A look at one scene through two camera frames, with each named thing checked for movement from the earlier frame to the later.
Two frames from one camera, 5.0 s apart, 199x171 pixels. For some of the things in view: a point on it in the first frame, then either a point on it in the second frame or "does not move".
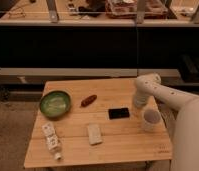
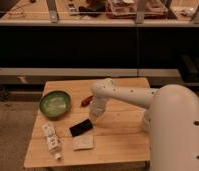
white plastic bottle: [52, 139] does not move
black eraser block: [117, 113] → [81, 128]
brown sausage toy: [88, 99] does not move
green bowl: [55, 103] does not move
